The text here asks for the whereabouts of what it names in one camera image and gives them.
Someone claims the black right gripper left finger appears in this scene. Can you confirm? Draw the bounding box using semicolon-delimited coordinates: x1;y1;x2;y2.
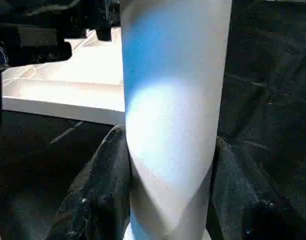
45;125;133;240

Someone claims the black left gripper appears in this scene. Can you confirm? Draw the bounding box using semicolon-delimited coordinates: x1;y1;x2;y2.
0;24;73;67

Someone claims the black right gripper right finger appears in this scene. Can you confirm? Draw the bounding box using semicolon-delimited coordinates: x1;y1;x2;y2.
207;135;306;240

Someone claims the white plastic table top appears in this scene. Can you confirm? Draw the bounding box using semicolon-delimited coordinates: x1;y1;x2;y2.
0;27;127;126

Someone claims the white plastic table leg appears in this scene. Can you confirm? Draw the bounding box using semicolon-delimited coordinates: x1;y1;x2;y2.
119;0;233;240

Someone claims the black table mat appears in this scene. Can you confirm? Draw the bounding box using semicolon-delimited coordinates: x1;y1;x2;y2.
0;0;306;240

